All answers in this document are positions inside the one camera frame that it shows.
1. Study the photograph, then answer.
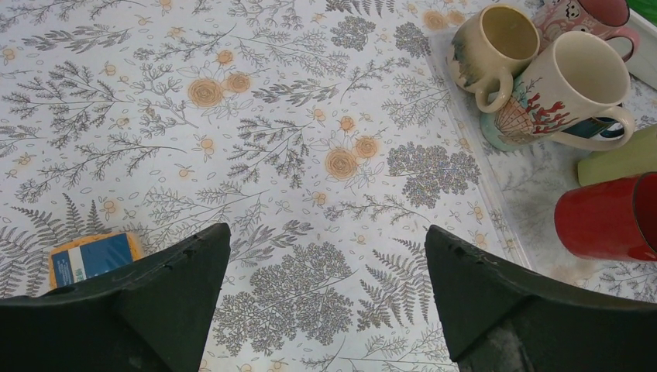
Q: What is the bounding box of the pink patterned mug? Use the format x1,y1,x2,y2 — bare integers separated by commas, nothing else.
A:
532,0,640,62

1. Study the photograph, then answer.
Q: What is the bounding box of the white vegetable basin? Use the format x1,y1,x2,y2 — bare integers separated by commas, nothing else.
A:
626,9,656,89

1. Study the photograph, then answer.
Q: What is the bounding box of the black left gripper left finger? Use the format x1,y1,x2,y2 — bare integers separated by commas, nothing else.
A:
1,223,231,371

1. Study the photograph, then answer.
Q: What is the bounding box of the blue ribbed ceramic mug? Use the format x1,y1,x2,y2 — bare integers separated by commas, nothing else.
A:
564,117,624,139

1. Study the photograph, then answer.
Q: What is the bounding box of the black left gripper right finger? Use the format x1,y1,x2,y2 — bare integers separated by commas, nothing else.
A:
425,226,656,371

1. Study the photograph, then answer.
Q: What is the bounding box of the clear plastic tray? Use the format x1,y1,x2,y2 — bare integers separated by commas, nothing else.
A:
430,31,656,302

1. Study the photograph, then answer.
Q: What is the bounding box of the cream floral ceramic mug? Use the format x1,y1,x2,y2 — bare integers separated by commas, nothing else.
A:
480,31,635,151

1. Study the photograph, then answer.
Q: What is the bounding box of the yellow-green ceramic mug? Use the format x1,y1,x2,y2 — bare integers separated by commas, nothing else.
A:
577,125,656,186

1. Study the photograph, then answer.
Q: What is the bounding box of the blue orange sponge pack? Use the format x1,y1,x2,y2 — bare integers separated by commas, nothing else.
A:
48,232,145,289

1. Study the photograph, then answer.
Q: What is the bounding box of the red ceramic mug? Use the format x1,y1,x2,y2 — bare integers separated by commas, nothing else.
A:
554,172,656,261

